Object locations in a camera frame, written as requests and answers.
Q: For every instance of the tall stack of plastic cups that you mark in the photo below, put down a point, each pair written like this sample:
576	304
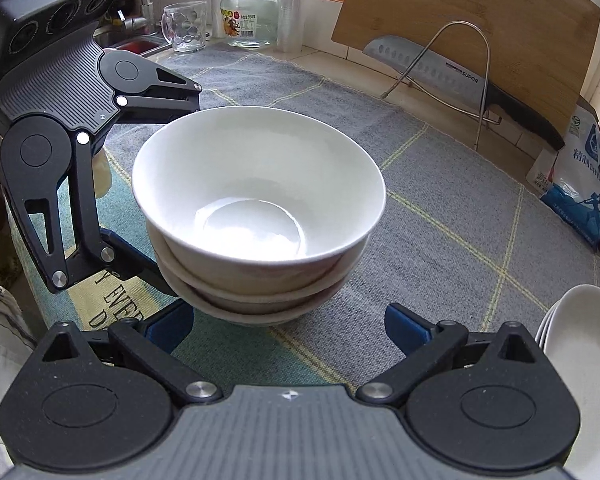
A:
292	10

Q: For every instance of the short stack of plastic cups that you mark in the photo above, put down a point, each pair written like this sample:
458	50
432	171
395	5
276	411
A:
216	10

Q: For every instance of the white blue salt bag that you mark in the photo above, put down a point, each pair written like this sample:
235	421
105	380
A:
580	175

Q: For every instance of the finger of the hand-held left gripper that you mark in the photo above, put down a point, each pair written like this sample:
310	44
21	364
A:
170	80
45	240

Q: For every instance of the person's beige jacket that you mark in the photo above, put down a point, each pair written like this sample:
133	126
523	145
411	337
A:
0	360

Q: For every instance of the red sink basin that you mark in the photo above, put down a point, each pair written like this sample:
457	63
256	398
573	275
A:
140	45

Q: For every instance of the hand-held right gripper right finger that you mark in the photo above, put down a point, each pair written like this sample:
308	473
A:
405	327

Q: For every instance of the white plate two fruit prints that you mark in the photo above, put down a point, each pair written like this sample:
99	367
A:
590	360

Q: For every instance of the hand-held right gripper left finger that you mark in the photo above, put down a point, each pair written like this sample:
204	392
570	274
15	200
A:
172	322

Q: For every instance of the bamboo cutting board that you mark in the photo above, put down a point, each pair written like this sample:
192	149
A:
480	10

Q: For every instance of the glass jar fruit label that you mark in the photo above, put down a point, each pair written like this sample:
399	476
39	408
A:
250	20

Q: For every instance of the clear glass mug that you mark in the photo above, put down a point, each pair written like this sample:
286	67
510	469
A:
185	27

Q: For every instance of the white bowl pink floral print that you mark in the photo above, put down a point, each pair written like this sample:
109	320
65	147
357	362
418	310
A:
260	280
250	312
260	170

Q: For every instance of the grey green checked cloth mat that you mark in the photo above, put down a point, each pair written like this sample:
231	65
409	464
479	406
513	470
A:
430	200

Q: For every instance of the person's left hand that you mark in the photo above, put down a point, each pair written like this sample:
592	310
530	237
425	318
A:
101	175

